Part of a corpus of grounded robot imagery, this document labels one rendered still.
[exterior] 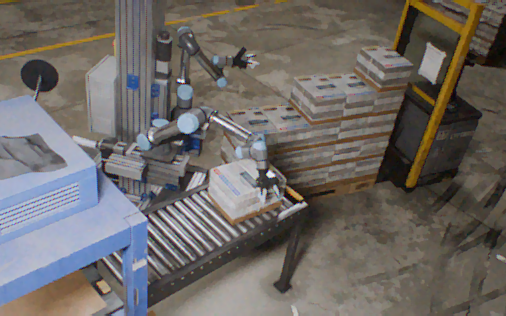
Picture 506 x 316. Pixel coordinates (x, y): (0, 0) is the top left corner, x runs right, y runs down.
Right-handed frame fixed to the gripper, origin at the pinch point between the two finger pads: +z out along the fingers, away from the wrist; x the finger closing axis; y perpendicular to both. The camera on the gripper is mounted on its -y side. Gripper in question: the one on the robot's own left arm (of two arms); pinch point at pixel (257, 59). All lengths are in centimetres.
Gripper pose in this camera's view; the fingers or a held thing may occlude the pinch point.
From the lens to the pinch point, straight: 407.8
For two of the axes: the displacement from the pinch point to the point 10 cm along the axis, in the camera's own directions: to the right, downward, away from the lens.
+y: -1.6, 7.2, 6.8
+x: 2.0, 7.0, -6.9
